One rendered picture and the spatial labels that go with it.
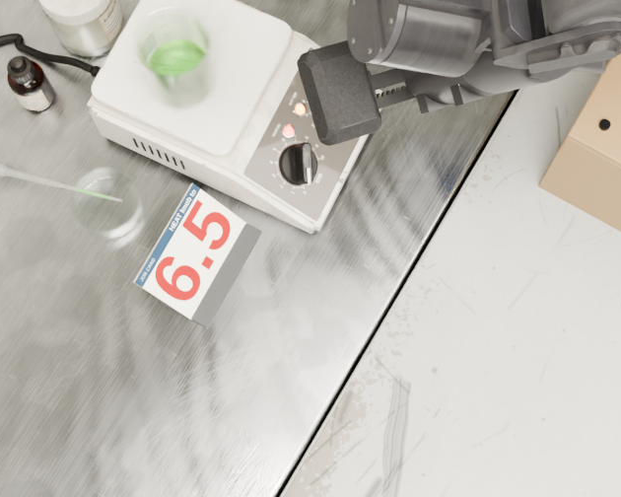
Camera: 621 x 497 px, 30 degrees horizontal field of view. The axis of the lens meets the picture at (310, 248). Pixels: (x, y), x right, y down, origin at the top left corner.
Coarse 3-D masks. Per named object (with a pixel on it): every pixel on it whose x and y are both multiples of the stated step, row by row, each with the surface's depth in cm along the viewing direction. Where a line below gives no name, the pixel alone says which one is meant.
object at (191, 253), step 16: (192, 208) 91; (208, 208) 91; (192, 224) 91; (208, 224) 91; (224, 224) 92; (176, 240) 90; (192, 240) 91; (208, 240) 92; (224, 240) 92; (176, 256) 90; (192, 256) 91; (208, 256) 92; (160, 272) 90; (176, 272) 90; (192, 272) 91; (208, 272) 92; (160, 288) 90; (176, 288) 90; (192, 288) 91; (176, 304) 91
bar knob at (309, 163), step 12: (300, 144) 89; (288, 156) 89; (300, 156) 89; (312, 156) 90; (288, 168) 89; (300, 168) 89; (312, 168) 90; (288, 180) 89; (300, 180) 89; (312, 180) 89
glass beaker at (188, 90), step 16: (144, 16) 81; (160, 16) 82; (176, 16) 82; (192, 16) 82; (144, 32) 82; (160, 32) 84; (176, 32) 85; (192, 32) 84; (208, 32) 81; (144, 48) 83; (208, 48) 81; (144, 64) 81; (208, 64) 83; (160, 80) 82; (176, 80) 81; (192, 80) 82; (208, 80) 85; (160, 96) 85; (176, 96) 84; (192, 96) 85; (208, 96) 87
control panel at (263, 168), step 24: (312, 48) 91; (288, 96) 90; (288, 120) 90; (312, 120) 91; (264, 144) 89; (288, 144) 90; (312, 144) 91; (336, 144) 92; (264, 168) 89; (336, 168) 91; (288, 192) 90; (312, 192) 91; (312, 216) 90
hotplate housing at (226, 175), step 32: (288, 64) 90; (128, 128) 89; (256, 128) 89; (160, 160) 93; (192, 160) 88; (224, 160) 88; (352, 160) 93; (224, 192) 93; (256, 192) 89; (320, 224) 91
